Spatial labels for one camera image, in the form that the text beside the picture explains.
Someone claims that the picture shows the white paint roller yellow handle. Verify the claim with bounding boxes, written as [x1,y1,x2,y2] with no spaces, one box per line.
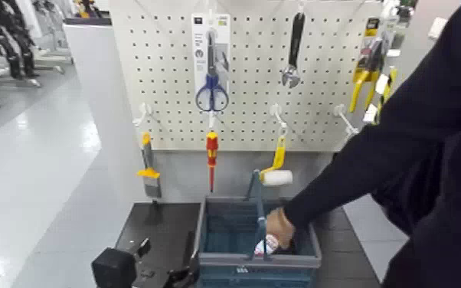
[259,134,295,187]

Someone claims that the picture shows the grey scraper with yellow guard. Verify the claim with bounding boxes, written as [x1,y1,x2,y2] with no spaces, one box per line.
[136,132,163,199]

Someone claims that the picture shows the grey packaged hanging tool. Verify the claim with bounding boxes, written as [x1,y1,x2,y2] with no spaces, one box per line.
[381,0,417,57]

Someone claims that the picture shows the red white glue tube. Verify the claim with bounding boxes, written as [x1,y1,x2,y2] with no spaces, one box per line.
[254,234,280,257]

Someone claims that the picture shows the white pegboard panel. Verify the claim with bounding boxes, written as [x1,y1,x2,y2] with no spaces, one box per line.
[107,0,384,153]

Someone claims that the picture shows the red yellow screwdriver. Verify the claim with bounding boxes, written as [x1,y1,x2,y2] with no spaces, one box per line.
[205,130,219,193]

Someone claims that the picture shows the black left wrist box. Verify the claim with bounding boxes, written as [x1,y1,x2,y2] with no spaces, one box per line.
[91,247,138,288]

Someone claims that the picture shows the person's bare hand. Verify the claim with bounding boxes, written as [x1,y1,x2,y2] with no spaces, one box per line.
[266,207,296,250]

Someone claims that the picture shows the blue plastic crate with handles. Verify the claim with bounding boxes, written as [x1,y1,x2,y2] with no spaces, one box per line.
[191,169,323,288]

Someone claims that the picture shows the person's dark navy sleeved forearm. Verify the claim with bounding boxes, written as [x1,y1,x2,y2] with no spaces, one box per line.
[283,60,449,229]

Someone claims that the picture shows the yellow black striped slim post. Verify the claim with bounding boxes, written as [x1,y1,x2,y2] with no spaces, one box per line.
[365,67,398,126]

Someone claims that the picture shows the person in dark clothing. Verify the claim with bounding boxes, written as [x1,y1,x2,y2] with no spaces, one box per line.
[371,0,461,288]

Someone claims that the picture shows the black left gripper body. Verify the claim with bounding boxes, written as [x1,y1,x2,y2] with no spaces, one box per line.
[136,270,169,288]

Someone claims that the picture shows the black adjustable wrench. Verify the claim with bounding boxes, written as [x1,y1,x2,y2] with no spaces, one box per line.
[279,11,306,90]

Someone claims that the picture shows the white wall switch plate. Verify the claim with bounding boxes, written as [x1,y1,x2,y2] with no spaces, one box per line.
[428,16,449,41]

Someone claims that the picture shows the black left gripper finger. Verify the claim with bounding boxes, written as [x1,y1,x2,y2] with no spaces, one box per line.
[136,238,152,259]
[166,250,200,288]

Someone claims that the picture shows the yellow black background machine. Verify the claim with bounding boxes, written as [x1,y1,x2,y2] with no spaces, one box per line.
[74,0,100,19]

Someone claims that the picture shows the yellow pliers in package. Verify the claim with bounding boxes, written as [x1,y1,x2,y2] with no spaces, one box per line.
[348,16,385,114]

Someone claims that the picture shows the black humanoid robot on stand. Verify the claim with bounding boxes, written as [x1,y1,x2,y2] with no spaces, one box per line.
[0,0,41,80]

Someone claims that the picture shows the blue scissors in white package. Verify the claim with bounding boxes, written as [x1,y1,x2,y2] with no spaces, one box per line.
[191,13,231,113]

